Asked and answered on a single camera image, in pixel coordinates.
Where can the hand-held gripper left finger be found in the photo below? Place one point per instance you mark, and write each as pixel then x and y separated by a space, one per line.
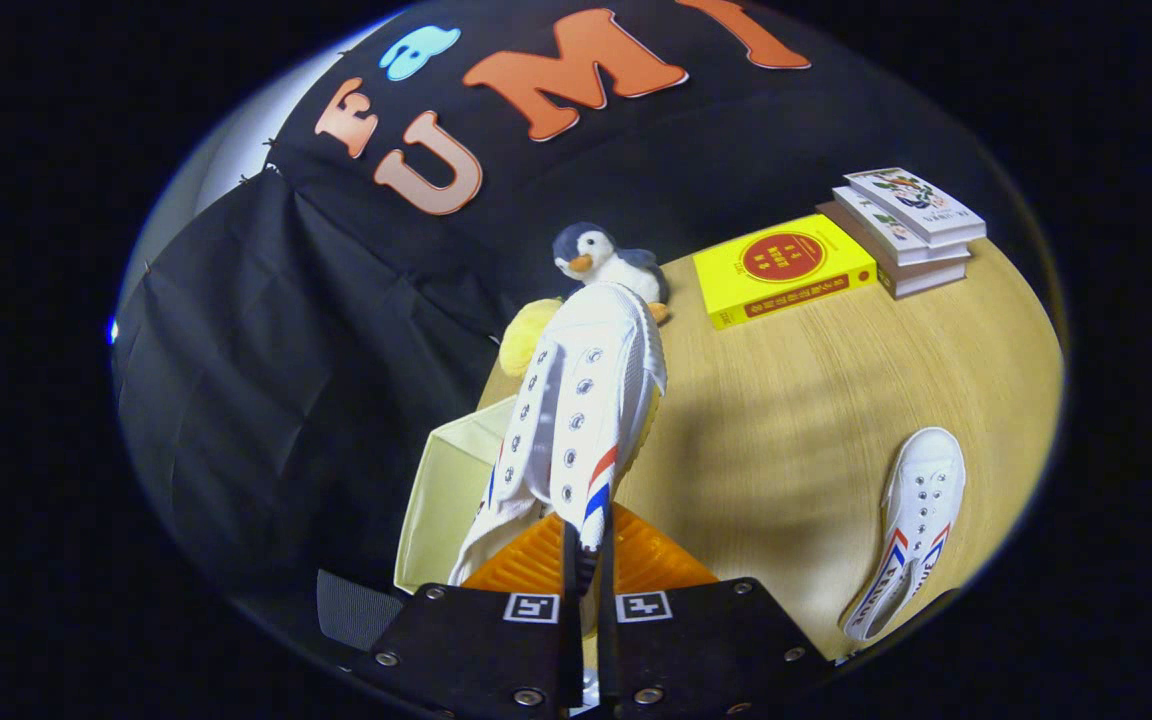
pixel 570 660

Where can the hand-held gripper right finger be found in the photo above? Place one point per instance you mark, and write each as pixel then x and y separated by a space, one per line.
pixel 606 660

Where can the beige fabric storage box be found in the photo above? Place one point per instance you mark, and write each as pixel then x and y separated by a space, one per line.
pixel 451 490

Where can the white striped canvas shoe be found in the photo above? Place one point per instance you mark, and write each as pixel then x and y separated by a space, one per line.
pixel 596 390
pixel 921 500

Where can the grey mesh panel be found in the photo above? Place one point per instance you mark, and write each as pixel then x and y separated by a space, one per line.
pixel 356 605

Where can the yellow plush ball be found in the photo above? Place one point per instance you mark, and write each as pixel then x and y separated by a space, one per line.
pixel 526 335

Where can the penguin plush toy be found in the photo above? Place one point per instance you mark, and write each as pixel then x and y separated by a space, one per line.
pixel 606 262

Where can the yellow book with red circle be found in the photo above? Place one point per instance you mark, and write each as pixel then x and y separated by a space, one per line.
pixel 781 265

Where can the white book with brown cover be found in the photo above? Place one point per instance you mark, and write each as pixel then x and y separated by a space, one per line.
pixel 926 278

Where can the white book with small picture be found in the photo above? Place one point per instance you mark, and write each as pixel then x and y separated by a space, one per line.
pixel 886 232

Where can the white book with floral cover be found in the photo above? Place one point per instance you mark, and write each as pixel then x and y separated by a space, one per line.
pixel 921 200

